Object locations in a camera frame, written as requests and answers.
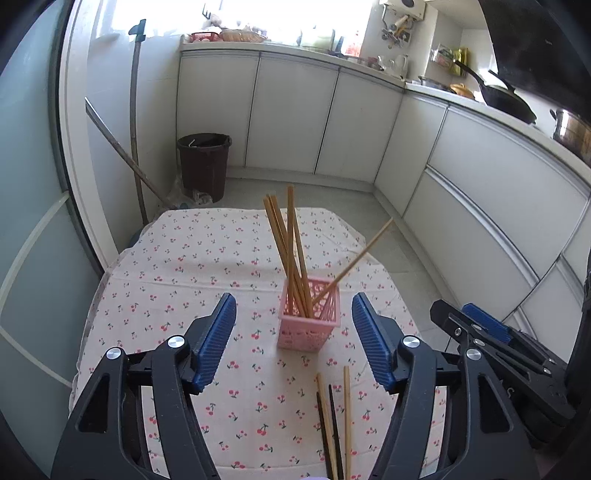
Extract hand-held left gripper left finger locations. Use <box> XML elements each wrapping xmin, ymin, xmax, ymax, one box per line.
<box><xmin>51</xmin><ymin>292</ymin><xmax>238</xmax><ymax>480</ymax></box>

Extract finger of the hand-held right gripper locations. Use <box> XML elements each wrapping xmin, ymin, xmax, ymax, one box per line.
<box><xmin>429</xmin><ymin>299</ymin><xmax>550</xmax><ymax>384</ymax></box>
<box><xmin>462</xmin><ymin>303</ymin><xmax>514</xmax><ymax>346</ymax></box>

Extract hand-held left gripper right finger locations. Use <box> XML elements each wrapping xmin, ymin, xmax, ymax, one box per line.
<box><xmin>352</xmin><ymin>292</ymin><xmax>541</xmax><ymax>480</ymax></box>

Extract pink perforated plastic basket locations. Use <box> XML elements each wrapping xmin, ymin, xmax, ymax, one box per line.
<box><xmin>277</xmin><ymin>275</ymin><xmax>342</xmax><ymax>353</ymax></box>

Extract wooden chopstick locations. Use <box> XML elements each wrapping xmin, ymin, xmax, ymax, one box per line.
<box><xmin>342</xmin><ymin>366</ymin><xmax>352</xmax><ymax>480</ymax></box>
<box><xmin>287</xmin><ymin>185</ymin><xmax>296</xmax><ymax>308</ymax></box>
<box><xmin>311</xmin><ymin>218</ymin><xmax>394</xmax><ymax>305</ymax></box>
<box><xmin>263</xmin><ymin>196</ymin><xmax>305</xmax><ymax>319</ymax></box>
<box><xmin>270</xmin><ymin>195</ymin><xmax>311</xmax><ymax>320</ymax></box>
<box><xmin>315</xmin><ymin>373</ymin><xmax>340</xmax><ymax>480</ymax></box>

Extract cherry print tablecloth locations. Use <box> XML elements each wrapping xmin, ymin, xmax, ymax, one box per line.
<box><xmin>69</xmin><ymin>208</ymin><xmax>448</xmax><ymax>480</ymax></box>

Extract white kitchen cabinets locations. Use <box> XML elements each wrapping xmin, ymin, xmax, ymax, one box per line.
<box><xmin>178</xmin><ymin>44</ymin><xmax>591</xmax><ymax>361</ymax></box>

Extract clear plastic bag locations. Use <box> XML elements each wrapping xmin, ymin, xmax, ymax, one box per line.
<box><xmin>168</xmin><ymin>178</ymin><xmax>213</xmax><ymax>209</ymax></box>

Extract dark brown trash bin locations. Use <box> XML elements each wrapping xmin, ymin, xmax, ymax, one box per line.
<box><xmin>177</xmin><ymin>133</ymin><xmax>232</xmax><ymax>204</ymax></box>

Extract steel stock pot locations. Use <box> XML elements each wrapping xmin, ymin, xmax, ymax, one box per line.
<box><xmin>549</xmin><ymin>108</ymin><xmax>591</xmax><ymax>164</ymax></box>

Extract black wok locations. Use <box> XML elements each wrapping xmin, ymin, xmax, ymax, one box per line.
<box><xmin>454</xmin><ymin>60</ymin><xmax>537</xmax><ymax>124</ymax></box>

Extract frosted glass sliding door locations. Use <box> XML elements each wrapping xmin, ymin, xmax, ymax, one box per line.
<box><xmin>0</xmin><ymin>0</ymin><xmax>107</xmax><ymax>476</ymax></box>

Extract upright mop pole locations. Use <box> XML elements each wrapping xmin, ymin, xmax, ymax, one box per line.
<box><xmin>128</xmin><ymin>19</ymin><xmax>149</xmax><ymax>227</ymax></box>

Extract black range hood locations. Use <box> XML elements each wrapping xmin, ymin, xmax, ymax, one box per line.
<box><xmin>478</xmin><ymin>0</ymin><xmax>591</xmax><ymax>116</ymax></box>

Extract water heater pipes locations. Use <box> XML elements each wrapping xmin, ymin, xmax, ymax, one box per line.
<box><xmin>381</xmin><ymin>14</ymin><xmax>411</xmax><ymax>49</ymax></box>

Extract woven bread basket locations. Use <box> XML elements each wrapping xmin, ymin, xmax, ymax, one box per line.
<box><xmin>219</xmin><ymin>28</ymin><xmax>267</xmax><ymax>43</ymax></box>

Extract white water heater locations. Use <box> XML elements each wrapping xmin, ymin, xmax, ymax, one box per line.
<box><xmin>379</xmin><ymin>0</ymin><xmax>426</xmax><ymax>21</ymax></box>

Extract leaning broom handle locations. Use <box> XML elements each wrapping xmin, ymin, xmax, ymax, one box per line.
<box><xmin>85</xmin><ymin>98</ymin><xmax>181</xmax><ymax>210</ymax></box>

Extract wire condiment rack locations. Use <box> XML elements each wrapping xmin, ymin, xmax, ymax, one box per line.
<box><xmin>431</xmin><ymin>45</ymin><xmax>469</xmax><ymax>75</ymax></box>

